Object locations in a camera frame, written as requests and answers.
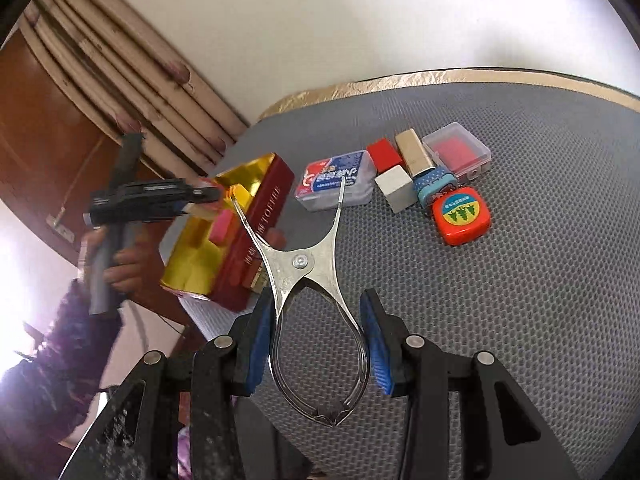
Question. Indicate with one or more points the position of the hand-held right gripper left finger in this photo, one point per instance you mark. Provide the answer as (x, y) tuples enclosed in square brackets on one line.
[(257, 347)]

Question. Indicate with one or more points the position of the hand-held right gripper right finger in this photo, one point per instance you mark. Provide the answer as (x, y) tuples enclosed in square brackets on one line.
[(377, 347)]

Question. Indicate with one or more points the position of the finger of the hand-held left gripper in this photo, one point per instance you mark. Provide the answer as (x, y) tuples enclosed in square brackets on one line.
[(205, 193)]

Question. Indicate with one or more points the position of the red gift box gold lining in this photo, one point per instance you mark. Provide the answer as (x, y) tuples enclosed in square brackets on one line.
[(260, 210)]

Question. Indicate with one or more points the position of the silver metal tongs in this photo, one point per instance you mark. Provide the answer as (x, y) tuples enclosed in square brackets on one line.
[(300, 260)]

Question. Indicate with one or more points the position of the dental floss box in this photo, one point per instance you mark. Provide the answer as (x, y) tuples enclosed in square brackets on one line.
[(332, 180)]

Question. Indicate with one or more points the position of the orange tape measure green label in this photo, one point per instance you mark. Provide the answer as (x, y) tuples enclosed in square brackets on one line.
[(461, 215)]

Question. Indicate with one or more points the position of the white block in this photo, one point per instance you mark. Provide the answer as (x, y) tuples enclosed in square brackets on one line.
[(395, 187)]

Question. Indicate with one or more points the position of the blue patterned tape roll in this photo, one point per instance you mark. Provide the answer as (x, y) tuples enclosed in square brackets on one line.
[(435, 185)]

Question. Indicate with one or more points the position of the clear plastic case red insert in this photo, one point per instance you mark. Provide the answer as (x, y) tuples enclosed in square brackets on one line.
[(457, 152)]

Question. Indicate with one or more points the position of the person's left forearm purple sleeve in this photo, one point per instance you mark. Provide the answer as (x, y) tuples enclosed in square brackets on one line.
[(55, 360)]

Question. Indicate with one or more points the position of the person's left hand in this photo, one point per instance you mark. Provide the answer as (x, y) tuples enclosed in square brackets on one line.
[(140, 267)]

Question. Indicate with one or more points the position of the pink eraser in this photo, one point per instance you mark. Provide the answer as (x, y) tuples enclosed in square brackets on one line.
[(224, 226)]

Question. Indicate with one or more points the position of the white power strip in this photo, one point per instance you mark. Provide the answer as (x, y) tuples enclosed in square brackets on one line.
[(61, 224)]

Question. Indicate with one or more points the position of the brown wooden door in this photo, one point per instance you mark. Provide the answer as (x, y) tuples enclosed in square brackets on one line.
[(35, 125)]

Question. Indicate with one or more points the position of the red block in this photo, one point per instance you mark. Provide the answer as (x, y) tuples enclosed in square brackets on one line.
[(384, 155)]

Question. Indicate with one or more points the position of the beige rectangular box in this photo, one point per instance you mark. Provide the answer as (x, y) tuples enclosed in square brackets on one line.
[(412, 152)]

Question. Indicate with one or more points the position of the beige door frame moulding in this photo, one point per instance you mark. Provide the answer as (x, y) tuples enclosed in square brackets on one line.
[(150, 70)]

